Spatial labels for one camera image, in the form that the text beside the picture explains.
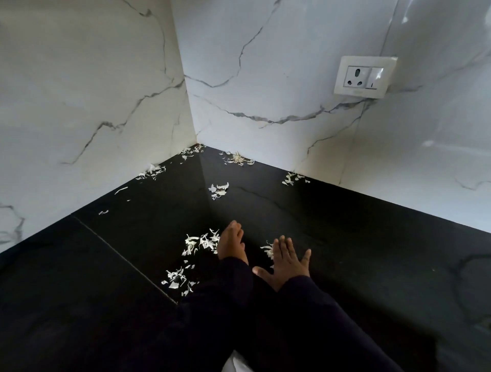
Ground person's right hand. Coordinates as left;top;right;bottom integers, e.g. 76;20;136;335
252;234;312;293

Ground person's left hand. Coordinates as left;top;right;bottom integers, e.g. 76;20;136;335
216;219;250;266

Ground white vegetable peels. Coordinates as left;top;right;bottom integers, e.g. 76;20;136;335
98;144;311;298

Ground person's right forearm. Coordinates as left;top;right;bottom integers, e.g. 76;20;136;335
276;275;404;372

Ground person's left forearm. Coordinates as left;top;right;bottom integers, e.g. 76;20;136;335
115;257;256;372

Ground white base cabinet door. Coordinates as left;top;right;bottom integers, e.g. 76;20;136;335
220;351;256;372

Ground white wall socket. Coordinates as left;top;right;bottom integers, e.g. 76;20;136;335
333;55;398;100

